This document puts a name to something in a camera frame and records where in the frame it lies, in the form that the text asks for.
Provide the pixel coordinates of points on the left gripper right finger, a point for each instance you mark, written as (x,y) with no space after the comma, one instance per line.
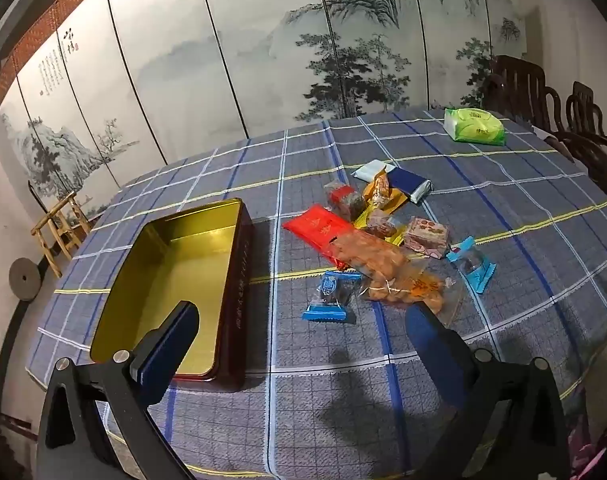
(447,359)

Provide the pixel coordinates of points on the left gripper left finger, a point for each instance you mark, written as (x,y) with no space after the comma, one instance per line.
(162,350)

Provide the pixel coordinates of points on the blue candy wrapper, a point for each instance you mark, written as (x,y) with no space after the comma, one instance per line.
(330,304)
(472,263)

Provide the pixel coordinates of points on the orange fried twist snack bag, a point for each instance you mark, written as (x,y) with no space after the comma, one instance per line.
(433,282)

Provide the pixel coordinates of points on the pink candy block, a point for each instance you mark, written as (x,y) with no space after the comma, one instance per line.
(426,237)

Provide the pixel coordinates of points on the long peanut brittle packet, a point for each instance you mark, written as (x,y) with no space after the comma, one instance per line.
(370,255)

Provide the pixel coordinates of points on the yellow pastry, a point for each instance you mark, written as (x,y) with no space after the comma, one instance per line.
(382,225)

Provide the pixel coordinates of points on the white and blue packet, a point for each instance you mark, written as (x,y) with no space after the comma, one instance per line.
(413,186)

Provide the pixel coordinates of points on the orange snack pouch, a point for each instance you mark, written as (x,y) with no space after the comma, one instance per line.
(380,193)

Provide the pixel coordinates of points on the red snack packet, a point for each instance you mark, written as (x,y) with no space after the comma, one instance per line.
(318,227)

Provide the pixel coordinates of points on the gold and maroon tin box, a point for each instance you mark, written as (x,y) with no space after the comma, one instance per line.
(201,255)

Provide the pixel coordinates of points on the round millstone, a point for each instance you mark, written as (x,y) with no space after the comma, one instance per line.
(24,279)

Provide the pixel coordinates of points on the bamboo chair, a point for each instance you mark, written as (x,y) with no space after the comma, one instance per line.
(64,226)

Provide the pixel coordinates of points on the blue plaid tablecloth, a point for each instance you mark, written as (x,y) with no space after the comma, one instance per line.
(306,252)

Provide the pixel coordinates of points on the green tissue pack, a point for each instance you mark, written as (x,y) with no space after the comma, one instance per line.
(471,125)

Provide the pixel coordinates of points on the dark wooden chair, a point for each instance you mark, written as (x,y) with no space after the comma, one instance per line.
(585,137)
(518,89)

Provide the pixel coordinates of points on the painted folding screen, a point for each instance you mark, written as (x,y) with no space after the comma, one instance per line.
(98,92)

